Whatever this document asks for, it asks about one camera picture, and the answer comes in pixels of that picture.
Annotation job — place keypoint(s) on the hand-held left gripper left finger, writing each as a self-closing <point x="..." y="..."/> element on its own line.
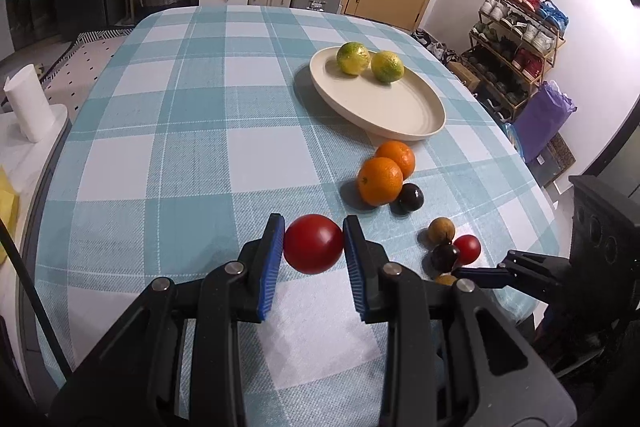
<point x="270" y="267"/>

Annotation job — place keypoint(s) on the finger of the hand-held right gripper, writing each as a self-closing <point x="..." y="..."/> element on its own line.
<point x="530" y="274"/>

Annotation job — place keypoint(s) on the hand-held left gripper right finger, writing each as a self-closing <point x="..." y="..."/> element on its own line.
<point x="356" y="272"/>

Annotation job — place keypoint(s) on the large red tomato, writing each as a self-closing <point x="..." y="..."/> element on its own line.
<point x="312" y="244"/>

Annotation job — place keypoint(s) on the small red tomato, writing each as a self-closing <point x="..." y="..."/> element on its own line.
<point x="469" y="248"/>

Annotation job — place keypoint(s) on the small brown round fruit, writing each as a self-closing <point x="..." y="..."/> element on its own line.
<point x="440" y="230"/>
<point x="445" y="279"/>

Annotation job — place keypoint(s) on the dark purple plum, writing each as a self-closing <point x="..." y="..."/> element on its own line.
<point x="411" y="198"/>
<point x="445" y="257"/>

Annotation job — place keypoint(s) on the orange mandarin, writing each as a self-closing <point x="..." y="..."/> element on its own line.
<point x="401" y="154"/>
<point x="380" y="182"/>

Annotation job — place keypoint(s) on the cream round plate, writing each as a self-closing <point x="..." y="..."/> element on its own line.
<point x="390" y="107"/>

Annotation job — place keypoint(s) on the brown woven doormat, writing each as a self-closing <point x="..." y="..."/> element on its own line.
<point x="557" y="157"/>

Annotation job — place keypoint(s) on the purple bag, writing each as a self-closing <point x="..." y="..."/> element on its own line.
<point x="542" y="122"/>

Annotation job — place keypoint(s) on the blue white checked tablecloth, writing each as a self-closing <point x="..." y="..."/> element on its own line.
<point x="200" y="132"/>

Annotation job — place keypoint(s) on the green yellow citrus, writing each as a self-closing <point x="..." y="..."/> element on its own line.
<point x="387" y="66"/>
<point x="352" y="58"/>

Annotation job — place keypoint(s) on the metal shoe rack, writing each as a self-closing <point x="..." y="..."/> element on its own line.
<point x="547" y="57"/>

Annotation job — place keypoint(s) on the cardboard box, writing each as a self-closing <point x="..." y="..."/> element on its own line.
<point x="462" y="74"/>

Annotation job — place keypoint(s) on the rows of shoes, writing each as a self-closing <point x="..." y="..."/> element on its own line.
<point x="522" y="34"/>

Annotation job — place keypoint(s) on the black white sneakers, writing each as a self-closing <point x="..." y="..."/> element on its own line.
<point x="432" y="44"/>

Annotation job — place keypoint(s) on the yellow cloth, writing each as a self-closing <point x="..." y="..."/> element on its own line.
<point x="7" y="212"/>

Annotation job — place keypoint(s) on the dotted floor rug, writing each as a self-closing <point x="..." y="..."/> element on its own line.
<point x="85" y="67"/>

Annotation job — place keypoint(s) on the white paper towel roll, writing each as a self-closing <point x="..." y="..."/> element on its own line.
<point x="27" y="107"/>

